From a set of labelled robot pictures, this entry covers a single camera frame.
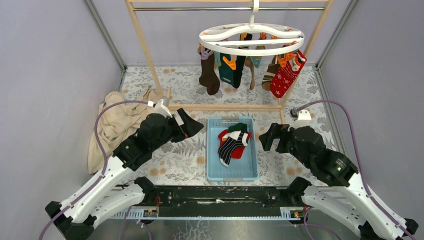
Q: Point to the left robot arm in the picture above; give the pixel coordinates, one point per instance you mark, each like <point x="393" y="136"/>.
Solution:
<point x="77" y="216"/>

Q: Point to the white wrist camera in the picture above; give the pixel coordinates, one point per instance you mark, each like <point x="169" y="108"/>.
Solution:
<point x="303" y="119"/>
<point x="160" y="107"/>

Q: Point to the dark teal sock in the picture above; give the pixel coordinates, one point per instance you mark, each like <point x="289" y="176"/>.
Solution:
<point x="229" y="75"/>

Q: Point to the light blue plastic basket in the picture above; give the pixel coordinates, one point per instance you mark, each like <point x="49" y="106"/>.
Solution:
<point x="244" y="169"/>

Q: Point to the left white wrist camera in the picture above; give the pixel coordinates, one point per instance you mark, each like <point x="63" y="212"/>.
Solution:
<point x="160" y="107"/>

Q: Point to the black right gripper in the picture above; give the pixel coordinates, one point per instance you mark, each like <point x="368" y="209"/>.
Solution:
<point x="276" y="130"/>

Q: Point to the wooden drying rack frame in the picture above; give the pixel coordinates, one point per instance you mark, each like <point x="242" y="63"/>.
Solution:
<point x="325" y="9"/>

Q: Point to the plain red sock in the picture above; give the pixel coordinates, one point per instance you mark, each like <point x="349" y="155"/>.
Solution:
<point x="237" y="154"/>

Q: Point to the black striped sock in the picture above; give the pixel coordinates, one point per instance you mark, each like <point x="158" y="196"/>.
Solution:
<point x="234" y="140"/>

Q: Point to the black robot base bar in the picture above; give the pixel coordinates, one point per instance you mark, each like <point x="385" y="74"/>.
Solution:
<point x="250" y="202"/>

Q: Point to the red patterned sock pair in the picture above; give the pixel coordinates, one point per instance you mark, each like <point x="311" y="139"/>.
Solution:
<point x="290" y="65"/>

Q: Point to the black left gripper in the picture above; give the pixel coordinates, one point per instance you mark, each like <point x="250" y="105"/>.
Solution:
<point x="190" y="128"/>

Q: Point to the tan brown sock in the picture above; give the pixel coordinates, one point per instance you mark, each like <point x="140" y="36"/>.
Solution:
<point x="270" y="73"/>

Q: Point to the dark brown sock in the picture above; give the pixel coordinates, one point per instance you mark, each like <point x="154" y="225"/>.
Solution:
<point x="208" y="77"/>

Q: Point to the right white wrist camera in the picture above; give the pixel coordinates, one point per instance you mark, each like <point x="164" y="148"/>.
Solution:
<point x="303" y="119"/>

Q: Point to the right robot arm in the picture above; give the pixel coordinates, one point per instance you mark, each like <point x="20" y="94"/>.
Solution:
<point x="367" y="216"/>

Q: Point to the dark green sock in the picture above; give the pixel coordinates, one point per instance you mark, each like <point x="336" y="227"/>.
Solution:
<point x="242" y="127"/>

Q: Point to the beige crumpled cloth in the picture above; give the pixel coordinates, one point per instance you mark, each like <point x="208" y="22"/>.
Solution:
<point x="114" y="126"/>

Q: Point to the white round clip hanger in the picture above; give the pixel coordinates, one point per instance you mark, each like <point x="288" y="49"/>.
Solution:
<point x="252" y="39"/>

